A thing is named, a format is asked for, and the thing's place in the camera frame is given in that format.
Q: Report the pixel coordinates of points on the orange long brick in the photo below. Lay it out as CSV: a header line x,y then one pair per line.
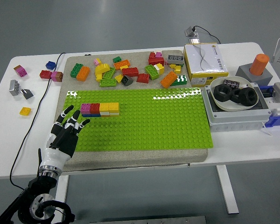
x,y
82,74
168,79
121,63

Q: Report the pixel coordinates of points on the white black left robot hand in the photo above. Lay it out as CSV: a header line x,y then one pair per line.
x,y
60,144

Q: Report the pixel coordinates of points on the yellow thin brick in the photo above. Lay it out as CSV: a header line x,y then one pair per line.
x,y
124,67

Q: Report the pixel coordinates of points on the white small brick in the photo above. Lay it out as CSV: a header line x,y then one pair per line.
x,y
158,66

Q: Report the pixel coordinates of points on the pink building brick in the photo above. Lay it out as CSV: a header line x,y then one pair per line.
x,y
53,75

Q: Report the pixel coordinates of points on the lime long brick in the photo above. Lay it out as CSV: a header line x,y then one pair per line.
x,y
107,83
151,72
109,73

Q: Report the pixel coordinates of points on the grey metal plate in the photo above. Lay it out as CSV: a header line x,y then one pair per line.
x,y
149,220

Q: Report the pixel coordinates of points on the dark green long brick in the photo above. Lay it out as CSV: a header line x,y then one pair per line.
x,y
75,70

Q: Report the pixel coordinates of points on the pink small brick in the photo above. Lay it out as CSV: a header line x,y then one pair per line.
x,y
97,61
158,55

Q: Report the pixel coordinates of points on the yellow arch brick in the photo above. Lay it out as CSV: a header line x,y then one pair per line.
x,y
102,68

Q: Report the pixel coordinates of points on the brown square brick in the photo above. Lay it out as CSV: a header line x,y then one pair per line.
x,y
60,77

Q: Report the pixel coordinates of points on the green brick white studs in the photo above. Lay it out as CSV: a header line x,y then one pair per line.
x,y
180,81

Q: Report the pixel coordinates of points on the orange cylinder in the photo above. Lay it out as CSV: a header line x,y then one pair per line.
x,y
259,64

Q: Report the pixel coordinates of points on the blue black clamp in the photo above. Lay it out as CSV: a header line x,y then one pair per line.
x,y
267,90

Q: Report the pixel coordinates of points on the blue long brick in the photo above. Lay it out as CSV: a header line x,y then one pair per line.
x,y
91,115

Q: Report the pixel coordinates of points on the pink square brick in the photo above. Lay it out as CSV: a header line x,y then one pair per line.
x,y
85,108

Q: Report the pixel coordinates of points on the green studded baseplate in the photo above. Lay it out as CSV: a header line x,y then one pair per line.
x,y
154,121

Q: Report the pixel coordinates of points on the clear acrylic stand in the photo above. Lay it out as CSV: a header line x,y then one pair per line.
x,y
191,35

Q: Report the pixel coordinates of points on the green small brick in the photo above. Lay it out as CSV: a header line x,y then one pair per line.
x,y
116,59

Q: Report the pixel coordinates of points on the grey square block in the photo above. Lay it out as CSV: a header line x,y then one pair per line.
x,y
243,72

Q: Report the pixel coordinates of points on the orange thin brick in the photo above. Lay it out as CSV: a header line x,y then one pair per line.
x,y
109,115

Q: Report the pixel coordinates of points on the grey long brick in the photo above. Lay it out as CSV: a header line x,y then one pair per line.
x,y
175,60

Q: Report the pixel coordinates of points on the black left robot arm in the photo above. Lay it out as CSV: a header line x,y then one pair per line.
x,y
42,184

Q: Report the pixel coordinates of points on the red large brick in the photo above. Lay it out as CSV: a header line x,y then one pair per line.
x,y
156,61

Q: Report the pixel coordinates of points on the yellow small brick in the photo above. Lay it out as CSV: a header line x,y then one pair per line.
x,y
172,66
177,69
119,78

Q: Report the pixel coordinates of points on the red building brick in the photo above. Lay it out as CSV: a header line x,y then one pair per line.
x,y
45,74

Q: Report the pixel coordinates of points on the light grey building brick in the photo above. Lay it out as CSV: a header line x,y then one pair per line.
x,y
14,88

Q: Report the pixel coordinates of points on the white thin brick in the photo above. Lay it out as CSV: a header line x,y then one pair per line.
x,y
109,113

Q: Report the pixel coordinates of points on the white zip tie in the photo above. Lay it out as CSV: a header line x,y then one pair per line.
x,y
267,132

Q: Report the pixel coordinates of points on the grey-brown mat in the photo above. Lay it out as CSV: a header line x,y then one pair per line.
x,y
130,159

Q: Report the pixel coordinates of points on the yellow flat tile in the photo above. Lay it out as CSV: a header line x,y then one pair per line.
x,y
25,111

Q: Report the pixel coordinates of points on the pink brown stacked bricks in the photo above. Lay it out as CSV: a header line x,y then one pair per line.
x,y
20,71

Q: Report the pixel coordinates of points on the white bowl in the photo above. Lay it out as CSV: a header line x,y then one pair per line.
x,y
219,104

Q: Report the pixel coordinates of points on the red long brick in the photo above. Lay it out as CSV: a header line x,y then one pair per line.
x,y
130,72

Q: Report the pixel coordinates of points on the yellow white cardboard box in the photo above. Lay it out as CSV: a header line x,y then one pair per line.
x,y
205,60

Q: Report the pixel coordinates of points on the red square brick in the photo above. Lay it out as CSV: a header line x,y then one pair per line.
x,y
95,108
143,78

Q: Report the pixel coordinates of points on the white table leg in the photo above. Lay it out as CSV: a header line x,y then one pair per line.
x,y
227,191
63,186

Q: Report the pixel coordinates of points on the dark grey slope brick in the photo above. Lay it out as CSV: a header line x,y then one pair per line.
x,y
127,80
26,93

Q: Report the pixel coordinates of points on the dark terminal block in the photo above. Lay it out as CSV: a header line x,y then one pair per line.
x,y
231,83

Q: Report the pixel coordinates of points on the blue square brick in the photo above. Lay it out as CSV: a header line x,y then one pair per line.
x,y
51,65

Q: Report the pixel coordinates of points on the blue plastic part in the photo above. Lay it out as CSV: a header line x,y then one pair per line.
x,y
275,121

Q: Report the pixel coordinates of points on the grey junction box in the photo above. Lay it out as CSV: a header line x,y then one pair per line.
x,y
235,116

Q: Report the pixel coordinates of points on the black hex nut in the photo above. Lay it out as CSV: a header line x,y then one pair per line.
x,y
243,100
234,99
218,95

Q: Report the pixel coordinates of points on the yellow square brick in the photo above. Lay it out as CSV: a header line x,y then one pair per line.
x,y
161,70
114,107
104,107

